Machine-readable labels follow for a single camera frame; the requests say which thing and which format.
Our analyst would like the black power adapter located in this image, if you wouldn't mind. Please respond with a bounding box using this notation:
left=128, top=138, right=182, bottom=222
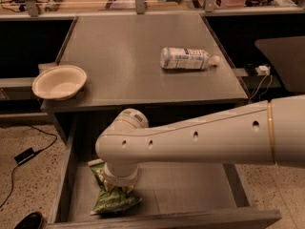
left=14, top=148, right=35, bottom=166

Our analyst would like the white paper bowl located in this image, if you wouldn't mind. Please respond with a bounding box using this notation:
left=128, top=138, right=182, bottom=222
left=31, top=65, right=87, bottom=100

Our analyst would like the grey counter cabinet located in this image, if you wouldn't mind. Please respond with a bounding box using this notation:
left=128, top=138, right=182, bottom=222
left=42, top=13, right=248, bottom=140

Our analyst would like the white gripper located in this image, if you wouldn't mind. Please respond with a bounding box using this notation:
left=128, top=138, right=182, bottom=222
left=103, top=162, right=140, bottom=194

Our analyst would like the green jalapeno chip bag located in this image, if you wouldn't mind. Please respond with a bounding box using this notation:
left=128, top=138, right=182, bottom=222
left=88, top=158, right=142, bottom=215

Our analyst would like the black shoe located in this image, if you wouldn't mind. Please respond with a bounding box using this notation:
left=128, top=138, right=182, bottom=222
left=14, top=212, right=43, bottom=229

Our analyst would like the black handheld tool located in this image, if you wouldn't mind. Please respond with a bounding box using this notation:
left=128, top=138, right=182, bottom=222
left=44, top=0, right=64, bottom=12

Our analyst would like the black power cable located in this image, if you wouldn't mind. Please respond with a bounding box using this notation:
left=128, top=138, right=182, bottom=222
left=0, top=123, right=58, bottom=209

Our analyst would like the grey open drawer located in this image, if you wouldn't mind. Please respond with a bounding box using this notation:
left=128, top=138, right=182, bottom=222
left=47, top=110, right=281, bottom=229

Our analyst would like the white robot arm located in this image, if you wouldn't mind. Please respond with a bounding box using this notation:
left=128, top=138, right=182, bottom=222
left=95, top=95, right=305, bottom=189

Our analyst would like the white plastic bottle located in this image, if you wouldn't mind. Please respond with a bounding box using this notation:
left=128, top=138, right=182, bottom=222
left=160, top=47, right=220, bottom=71

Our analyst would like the white wall plug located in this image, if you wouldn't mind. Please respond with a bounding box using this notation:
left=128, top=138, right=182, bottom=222
left=256, top=65, right=270, bottom=75

